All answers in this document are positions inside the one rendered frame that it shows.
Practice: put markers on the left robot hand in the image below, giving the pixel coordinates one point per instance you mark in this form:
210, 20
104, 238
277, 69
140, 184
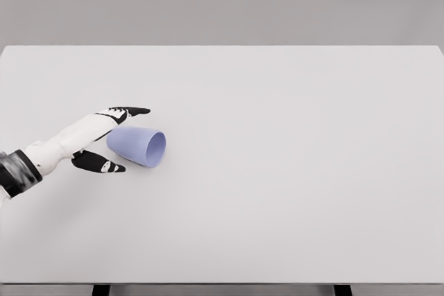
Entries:
88, 129

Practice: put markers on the lilac plastic cup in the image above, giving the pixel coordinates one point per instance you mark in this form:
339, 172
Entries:
137, 145

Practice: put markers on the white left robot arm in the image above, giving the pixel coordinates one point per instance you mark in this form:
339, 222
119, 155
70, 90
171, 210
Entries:
33, 161

